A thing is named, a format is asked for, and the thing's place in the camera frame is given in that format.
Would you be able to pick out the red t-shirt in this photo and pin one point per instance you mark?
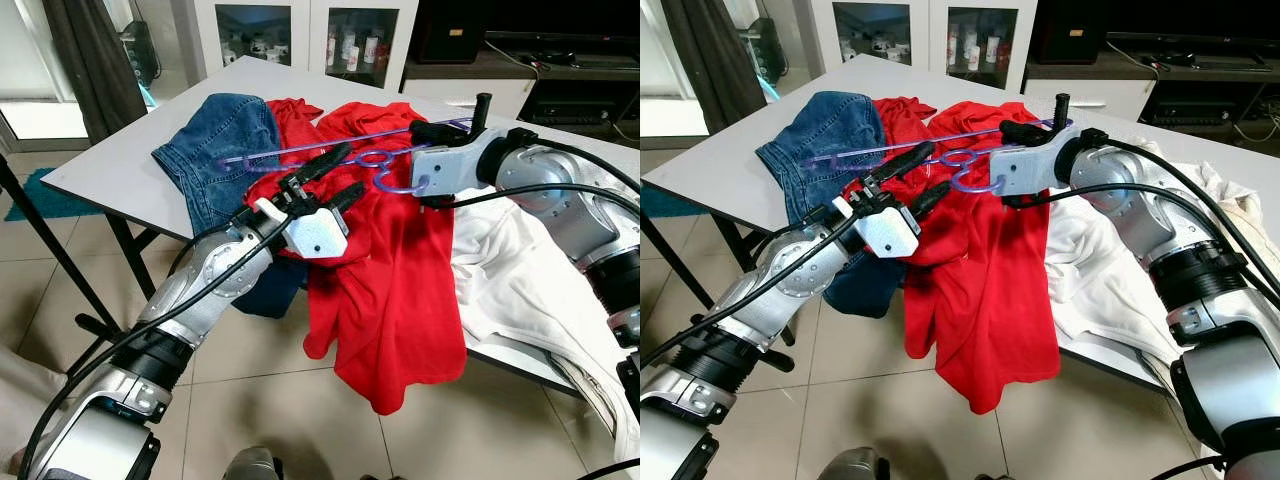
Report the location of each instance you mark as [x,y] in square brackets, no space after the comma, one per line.
[900,120]
[295,120]

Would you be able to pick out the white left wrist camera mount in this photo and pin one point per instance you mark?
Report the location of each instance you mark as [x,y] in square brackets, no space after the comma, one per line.
[318,235]
[888,233]

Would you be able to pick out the dark tv stand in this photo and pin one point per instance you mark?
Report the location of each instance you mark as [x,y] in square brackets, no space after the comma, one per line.
[1200,100]
[570,100]

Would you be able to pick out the aluminium sliding glass door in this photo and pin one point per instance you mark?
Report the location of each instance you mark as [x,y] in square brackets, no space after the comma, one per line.
[660,60]
[30,60]

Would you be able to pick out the black speaker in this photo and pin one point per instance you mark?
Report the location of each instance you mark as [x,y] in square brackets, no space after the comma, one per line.
[450,30]
[1070,30]

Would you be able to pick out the grey robot left foot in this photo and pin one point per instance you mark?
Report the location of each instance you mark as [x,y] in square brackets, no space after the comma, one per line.
[852,465]
[250,465]

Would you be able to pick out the purple plastic hanger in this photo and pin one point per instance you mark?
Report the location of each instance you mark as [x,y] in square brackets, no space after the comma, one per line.
[975,188]
[400,191]

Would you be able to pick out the beige trousers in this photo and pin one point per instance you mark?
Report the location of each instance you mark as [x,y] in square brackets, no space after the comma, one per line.
[1235,210]

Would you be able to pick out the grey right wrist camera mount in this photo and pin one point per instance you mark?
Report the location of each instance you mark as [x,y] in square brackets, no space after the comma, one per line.
[1040,168]
[455,168]

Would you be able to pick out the blue denim jeans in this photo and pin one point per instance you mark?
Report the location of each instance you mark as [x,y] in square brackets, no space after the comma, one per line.
[830,135]
[220,140]

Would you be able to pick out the white t-shirt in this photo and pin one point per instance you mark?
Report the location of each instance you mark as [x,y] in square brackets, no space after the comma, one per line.
[1100,280]
[520,280]
[25,400]

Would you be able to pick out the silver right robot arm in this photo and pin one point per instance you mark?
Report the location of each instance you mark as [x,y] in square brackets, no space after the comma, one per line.
[1150,200]
[560,190]

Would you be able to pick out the white glass-door cabinet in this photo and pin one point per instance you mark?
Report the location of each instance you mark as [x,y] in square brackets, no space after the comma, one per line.
[310,50]
[925,50]

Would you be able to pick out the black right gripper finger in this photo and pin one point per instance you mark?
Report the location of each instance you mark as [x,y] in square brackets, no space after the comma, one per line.
[432,130]
[1022,130]

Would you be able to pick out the dark curtain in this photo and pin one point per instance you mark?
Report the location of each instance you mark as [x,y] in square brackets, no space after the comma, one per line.
[90,70]
[710,60]

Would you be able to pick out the white drawer front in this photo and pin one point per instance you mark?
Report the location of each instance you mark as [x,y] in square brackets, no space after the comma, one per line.
[450,95]
[1110,98]

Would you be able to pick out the teal floor rug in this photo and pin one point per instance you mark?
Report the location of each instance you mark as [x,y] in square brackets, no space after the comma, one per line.
[40,200]
[660,200]

